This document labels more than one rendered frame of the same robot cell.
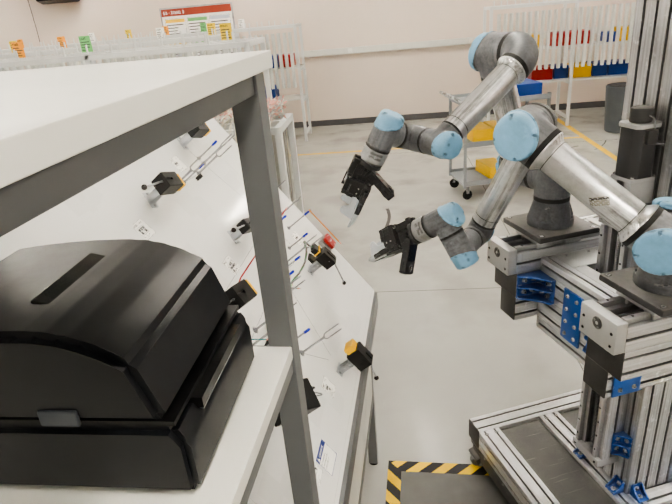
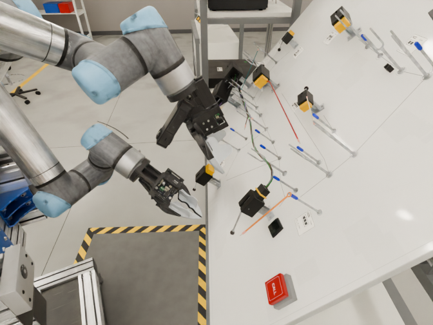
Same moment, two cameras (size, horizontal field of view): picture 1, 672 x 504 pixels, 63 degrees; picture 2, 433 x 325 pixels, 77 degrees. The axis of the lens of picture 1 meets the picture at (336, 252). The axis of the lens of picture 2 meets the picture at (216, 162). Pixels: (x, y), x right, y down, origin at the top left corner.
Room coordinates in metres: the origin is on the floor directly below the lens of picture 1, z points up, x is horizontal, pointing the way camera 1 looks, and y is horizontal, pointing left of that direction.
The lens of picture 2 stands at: (2.14, -0.17, 1.69)
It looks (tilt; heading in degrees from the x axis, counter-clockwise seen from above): 38 degrees down; 167
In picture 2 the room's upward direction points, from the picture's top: straight up
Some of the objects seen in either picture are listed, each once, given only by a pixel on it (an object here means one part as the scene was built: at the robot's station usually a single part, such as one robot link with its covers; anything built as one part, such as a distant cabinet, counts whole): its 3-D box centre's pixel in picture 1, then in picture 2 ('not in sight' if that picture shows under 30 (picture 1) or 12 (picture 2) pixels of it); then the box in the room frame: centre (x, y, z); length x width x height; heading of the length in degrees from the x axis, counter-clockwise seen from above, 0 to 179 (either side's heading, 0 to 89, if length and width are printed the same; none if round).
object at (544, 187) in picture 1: (551, 174); not in sight; (1.74, -0.73, 1.33); 0.13 x 0.12 x 0.14; 29
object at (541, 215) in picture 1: (550, 208); not in sight; (1.74, -0.74, 1.21); 0.15 x 0.15 x 0.10
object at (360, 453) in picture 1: (361, 398); not in sight; (1.60, -0.04, 0.60); 0.55 x 0.03 x 0.39; 170
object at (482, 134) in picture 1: (490, 139); not in sight; (5.54, -1.67, 0.54); 0.99 x 0.50 x 1.08; 95
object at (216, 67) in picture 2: not in sight; (231, 73); (0.50, 0.29, 1.09); 0.35 x 0.33 x 0.07; 170
